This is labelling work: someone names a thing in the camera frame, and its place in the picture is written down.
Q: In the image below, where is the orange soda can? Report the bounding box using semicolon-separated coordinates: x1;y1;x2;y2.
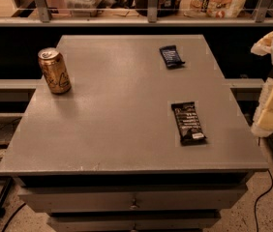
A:
38;47;71;94

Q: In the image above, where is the grey drawer cabinet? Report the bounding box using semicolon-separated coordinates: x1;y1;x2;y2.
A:
0;34;270;232

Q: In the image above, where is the dark blue snack bar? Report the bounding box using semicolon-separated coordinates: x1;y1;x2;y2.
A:
159;45;185;69

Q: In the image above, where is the upper grey drawer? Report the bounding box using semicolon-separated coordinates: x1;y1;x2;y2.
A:
18;185;247;213

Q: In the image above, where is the black cable right floor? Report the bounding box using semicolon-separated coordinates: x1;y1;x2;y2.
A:
253;169;273;232

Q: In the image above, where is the lower grey drawer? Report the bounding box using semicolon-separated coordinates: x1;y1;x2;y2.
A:
47;212;221;232

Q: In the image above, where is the black snack bar wrapper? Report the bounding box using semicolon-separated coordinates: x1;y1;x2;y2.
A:
171;101;206;146

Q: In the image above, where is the grey metal shelf rail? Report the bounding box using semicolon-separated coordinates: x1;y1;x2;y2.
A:
0;0;273;27

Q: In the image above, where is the printed snack bag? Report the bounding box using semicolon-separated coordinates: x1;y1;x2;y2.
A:
184;0;246;18

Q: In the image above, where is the metal drawer knob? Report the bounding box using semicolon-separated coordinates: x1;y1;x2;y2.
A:
129;195;139;211

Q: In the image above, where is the grey drawer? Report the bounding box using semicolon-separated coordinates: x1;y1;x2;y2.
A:
47;212;221;232
18;185;247;213

